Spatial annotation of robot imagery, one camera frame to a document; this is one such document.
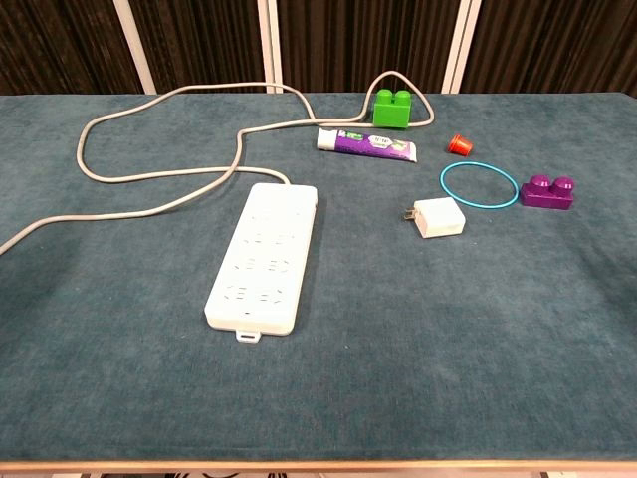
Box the white plug adapter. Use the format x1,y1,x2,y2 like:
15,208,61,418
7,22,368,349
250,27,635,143
401,196,467,241

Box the white power strip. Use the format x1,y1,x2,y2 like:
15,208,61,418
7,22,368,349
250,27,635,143
203,182,319,345

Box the purple white toothpaste tube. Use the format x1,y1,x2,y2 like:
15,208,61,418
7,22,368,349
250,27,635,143
316,127,419,165

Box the teal table mat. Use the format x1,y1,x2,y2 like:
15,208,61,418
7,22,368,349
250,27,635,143
0,92,637,464

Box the green building block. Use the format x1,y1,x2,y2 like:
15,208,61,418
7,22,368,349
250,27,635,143
371,88,414,130

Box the small red cap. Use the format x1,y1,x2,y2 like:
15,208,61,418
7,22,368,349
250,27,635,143
446,132,474,157

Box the purple building block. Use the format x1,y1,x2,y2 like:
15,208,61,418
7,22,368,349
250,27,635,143
520,173,576,211

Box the thin blue ring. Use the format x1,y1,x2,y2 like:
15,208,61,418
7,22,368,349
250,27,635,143
438,161,520,210

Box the white screen frame post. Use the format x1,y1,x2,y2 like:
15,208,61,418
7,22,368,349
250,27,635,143
111,0,156,95
256,0,285,95
441,0,483,95

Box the grey-white power strip cable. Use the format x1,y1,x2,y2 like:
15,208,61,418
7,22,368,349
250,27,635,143
0,70,436,256

